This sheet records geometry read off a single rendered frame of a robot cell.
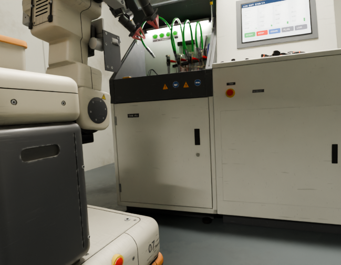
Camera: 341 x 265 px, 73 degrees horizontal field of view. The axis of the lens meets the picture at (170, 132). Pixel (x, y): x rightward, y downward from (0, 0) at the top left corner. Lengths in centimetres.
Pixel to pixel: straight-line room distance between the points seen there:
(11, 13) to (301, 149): 280
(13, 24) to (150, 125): 193
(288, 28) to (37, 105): 150
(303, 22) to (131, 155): 137
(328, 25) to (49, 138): 161
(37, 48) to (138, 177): 197
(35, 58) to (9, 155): 244
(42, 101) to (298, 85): 120
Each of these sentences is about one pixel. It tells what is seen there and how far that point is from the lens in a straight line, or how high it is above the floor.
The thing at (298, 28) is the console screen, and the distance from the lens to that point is 174.
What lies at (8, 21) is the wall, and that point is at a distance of 295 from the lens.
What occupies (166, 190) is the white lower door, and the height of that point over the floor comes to 20.
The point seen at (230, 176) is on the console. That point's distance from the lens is 143.
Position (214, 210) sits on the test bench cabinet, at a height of 10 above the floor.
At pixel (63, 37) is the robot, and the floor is 100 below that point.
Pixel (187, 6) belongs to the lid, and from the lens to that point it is 204.
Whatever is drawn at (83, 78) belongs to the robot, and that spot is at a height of 84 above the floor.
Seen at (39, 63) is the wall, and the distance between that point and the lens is 299.
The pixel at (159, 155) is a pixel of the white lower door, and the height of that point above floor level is 43.
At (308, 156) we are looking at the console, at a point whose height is 44.
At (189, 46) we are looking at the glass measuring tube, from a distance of 202.
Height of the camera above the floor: 69
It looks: 4 degrees down
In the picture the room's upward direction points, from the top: 3 degrees counter-clockwise
